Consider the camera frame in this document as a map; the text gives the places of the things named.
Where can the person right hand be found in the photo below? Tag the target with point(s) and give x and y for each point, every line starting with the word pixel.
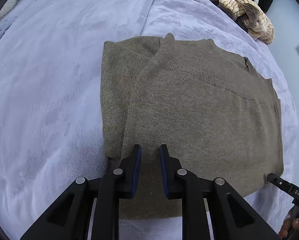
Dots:
pixel 288 223

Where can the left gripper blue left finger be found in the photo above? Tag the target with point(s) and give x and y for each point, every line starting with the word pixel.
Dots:
pixel 89 209

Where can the olive knit sweater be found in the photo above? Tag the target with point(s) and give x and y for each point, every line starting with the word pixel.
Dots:
pixel 212 109

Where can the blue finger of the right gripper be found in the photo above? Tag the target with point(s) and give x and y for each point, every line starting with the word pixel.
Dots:
pixel 280 183

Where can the cream striped clothes pile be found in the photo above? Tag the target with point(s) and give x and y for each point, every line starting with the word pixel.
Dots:
pixel 249 16

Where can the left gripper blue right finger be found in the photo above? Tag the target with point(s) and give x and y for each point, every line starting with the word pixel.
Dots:
pixel 211 209

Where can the lavender plush bed blanket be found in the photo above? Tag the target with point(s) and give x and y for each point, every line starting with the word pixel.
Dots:
pixel 50 73

